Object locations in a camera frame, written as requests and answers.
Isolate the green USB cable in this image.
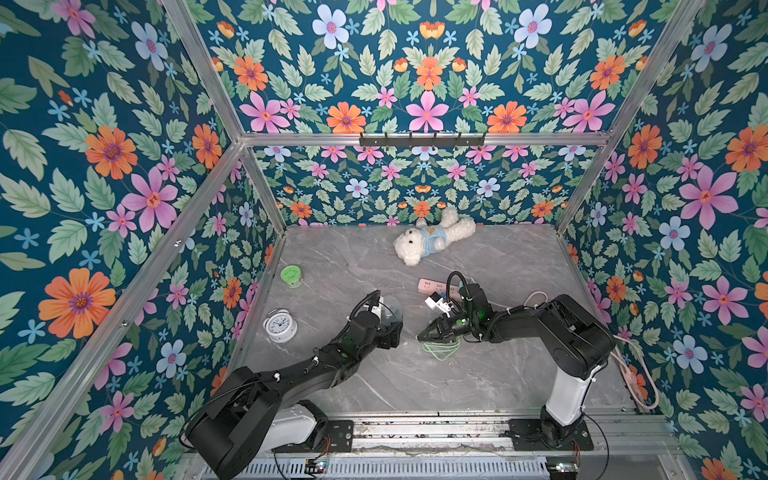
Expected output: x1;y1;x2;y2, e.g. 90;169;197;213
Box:
419;337;463;362

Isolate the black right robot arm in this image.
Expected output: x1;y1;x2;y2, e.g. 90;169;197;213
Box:
417;271;615;446

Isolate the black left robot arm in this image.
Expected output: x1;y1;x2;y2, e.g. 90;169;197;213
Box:
184;290;403;479

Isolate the pink power strip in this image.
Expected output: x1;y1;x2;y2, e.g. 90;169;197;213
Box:
417;278;461;300

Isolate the white teddy bear toy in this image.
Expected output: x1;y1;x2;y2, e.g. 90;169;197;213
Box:
393;207;476;266

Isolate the white alarm clock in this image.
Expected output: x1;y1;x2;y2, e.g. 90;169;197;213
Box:
263;308;298;344

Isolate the green round container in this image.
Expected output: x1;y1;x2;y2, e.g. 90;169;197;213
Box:
280;265;303;289

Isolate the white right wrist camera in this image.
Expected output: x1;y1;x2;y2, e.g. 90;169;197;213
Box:
425;292;453;316

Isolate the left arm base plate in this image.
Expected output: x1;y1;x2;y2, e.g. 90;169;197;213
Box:
312;420;355;454

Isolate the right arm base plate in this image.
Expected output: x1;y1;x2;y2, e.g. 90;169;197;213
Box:
505;419;594;452

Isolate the black wall hook rail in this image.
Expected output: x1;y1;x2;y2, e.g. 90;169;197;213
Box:
358;132;486;149

